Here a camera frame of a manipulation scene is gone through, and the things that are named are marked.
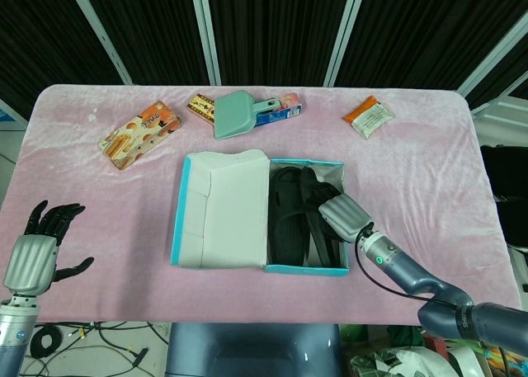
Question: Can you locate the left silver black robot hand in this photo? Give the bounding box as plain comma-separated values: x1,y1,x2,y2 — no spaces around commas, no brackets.
2,200,95,298

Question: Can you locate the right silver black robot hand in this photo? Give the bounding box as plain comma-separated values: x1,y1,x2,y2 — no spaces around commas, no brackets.
317,193,376,245

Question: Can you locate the black slide sandal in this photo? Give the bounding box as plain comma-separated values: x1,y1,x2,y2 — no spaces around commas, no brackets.
299,166,346,266
267,166,327,266

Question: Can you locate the teal cardboard shoe box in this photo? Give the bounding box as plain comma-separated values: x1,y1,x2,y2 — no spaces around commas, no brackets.
169,148,351,278

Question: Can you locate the blue pink carton box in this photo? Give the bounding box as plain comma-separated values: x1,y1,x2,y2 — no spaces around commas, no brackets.
253,92,304,129

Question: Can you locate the large orange biscuit box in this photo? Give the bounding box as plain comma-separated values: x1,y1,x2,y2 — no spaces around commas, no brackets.
97,99,182,172

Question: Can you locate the small brown snack box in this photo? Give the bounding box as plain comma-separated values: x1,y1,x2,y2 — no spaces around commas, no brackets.
186,92,219,125

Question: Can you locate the pink plush table cloth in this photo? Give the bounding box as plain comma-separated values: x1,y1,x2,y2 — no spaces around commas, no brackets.
0,83,525,324

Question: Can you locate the orange white snack packet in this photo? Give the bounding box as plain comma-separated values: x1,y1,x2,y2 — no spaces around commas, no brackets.
342,95,396,140

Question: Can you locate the white crumpled plastic bag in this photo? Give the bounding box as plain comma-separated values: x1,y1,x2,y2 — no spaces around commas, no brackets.
350,343,417,377

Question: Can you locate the mint green plastic scoop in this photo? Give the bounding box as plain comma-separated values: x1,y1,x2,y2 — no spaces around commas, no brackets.
213,90,284,141

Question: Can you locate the blue grey robot torso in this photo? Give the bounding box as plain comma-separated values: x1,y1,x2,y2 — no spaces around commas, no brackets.
164,322,346,377

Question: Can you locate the black pleated curtain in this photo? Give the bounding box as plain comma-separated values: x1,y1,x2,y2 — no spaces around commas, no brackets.
205,0,351,85
80,0,211,85
336,0,528,92
0,0,125,118

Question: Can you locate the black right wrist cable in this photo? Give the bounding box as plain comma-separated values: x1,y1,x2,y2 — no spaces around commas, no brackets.
354,224,459,308

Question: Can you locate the coiled black floor cable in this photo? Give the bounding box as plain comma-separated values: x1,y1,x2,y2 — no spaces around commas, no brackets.
31,325,64,360

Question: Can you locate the black floor cable with plug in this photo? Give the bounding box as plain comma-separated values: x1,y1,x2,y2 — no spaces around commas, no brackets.
94,323,150,370

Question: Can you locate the white frame post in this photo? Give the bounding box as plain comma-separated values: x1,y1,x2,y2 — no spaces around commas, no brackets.
200,0,223,85
189,0,218,85
65,0,134,85
455,21,528,101
323,0,362,87
348,0,369,44

